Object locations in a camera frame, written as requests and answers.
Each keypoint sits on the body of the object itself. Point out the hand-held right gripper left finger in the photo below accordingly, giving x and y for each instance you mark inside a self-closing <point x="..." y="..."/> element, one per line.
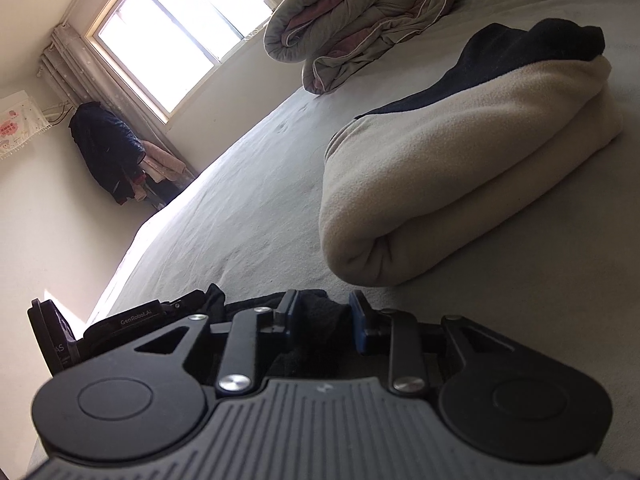
<point x="291" y="312"/>

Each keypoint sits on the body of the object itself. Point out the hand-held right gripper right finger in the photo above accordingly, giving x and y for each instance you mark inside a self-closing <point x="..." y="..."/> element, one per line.
<point x="357" y="315"/>

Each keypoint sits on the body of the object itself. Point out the black shirt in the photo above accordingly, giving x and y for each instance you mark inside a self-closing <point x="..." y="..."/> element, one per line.
<point x="320" y="330"/>

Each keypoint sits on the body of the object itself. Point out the pink hanging jacket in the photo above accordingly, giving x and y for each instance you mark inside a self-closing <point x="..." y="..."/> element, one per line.
<point x="162" y="162"/>

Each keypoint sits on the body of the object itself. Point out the folded beige navy garment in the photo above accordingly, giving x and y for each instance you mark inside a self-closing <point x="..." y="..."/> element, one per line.
<point x="450" y="170"/>

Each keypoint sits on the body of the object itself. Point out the dark blue hanging jacket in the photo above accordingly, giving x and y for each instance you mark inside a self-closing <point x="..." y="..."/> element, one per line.
<point x="107" y="145"/>

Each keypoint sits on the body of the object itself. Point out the beige lace curtain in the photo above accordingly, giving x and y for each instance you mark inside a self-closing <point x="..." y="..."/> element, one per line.
<point x="100" y="80"/>

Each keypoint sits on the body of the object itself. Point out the window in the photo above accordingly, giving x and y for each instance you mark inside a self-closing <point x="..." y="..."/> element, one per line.
<point x="165" y="30"/>

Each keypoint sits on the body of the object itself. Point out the folded grey pink quilt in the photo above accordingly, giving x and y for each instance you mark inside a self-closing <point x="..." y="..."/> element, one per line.
<point x="360" y="15"/>

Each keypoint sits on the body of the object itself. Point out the covered wall air conditioner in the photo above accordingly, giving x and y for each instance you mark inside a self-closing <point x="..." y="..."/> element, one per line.
<point x="20" y="125"/>

